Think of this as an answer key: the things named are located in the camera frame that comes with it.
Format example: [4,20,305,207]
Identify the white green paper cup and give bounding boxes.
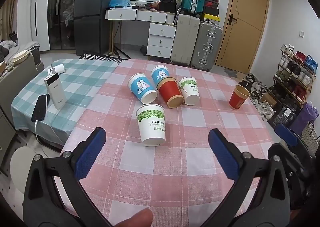
[136,104,165,147]

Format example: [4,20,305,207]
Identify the teal checked tablecloth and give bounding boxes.
[11,59,118,146]

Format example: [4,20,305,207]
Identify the woven basket bag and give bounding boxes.
[302,120,319,153]

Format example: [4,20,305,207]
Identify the blue cup front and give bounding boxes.
[127,73,157,104]

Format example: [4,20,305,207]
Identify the purple bag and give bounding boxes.
[290,102,319,136]

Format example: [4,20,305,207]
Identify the yellow box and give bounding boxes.
[204,13,220,24]

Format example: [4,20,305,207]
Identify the glass door cabinet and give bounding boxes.
[48,0,75,50]

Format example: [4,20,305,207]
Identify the white charging cable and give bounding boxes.
[35,119,63,157]

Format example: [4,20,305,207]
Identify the white green cup lying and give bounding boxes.
[178,77,200,106]

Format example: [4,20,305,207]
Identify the black smartphone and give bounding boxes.
[31,94,50,122]

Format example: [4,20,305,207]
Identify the left hand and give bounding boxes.
[115,208,153,227]

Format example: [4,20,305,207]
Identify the round white stool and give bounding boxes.
[10,146,37,193]

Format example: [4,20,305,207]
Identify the white power bank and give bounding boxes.
[44,72,67,110]

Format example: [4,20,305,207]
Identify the black refrigerator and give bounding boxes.
[74,0,111,56]

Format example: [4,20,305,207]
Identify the blue cup rear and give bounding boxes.
[151,65,169,86]

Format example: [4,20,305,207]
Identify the shoe rack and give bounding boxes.
[268,51,317,107]

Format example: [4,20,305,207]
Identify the red cup upright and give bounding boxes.
[229,85,250,110]

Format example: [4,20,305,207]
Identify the wooden door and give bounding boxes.
[216,0,270,73]

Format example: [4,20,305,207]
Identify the black shoe boxes stack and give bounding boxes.
[203,0,220,16]

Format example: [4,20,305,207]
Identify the beige suitcase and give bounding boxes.
[170,15,200,66]

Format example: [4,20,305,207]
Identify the black bag on desk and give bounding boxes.
[159,0,177,13]

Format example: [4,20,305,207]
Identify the white drawer desk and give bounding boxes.
[105,8,176,59]

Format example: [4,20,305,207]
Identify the blue cup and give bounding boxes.
[151,65,169,86]
[127,73,157,104]

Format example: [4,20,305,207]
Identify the pink checked tablecloth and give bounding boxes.
[64,59,273,226]

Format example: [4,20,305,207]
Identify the silver suitcase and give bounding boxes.
[190,22,222,72]

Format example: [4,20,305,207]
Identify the red cup lying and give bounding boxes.
[157,77,184,109]

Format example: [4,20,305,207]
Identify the blue plastic bag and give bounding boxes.
[109,0,131,9]

